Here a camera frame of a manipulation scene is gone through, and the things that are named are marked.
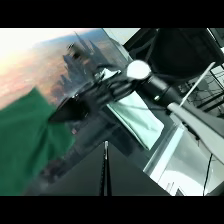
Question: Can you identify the silver frame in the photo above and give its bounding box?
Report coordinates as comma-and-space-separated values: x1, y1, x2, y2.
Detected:
143, 123, 224, 197

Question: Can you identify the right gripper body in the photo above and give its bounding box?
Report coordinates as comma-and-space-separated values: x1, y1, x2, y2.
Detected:
49, 75, 135, 124

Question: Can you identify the black cable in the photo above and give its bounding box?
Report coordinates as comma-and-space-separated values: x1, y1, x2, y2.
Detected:
202, 152, 214, 197

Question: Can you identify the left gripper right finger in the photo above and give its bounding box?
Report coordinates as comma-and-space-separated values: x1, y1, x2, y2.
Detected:
105, 141, 171, 197

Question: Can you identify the green T-shirt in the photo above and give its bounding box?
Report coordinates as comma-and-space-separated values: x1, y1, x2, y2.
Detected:
0, 87, 76, 197

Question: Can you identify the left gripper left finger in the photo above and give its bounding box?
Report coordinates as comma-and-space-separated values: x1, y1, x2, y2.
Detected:
43, 141, 107, 197

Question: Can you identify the pale green garment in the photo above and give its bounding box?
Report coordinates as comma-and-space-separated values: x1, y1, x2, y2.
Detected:
103, 67, 165, 151

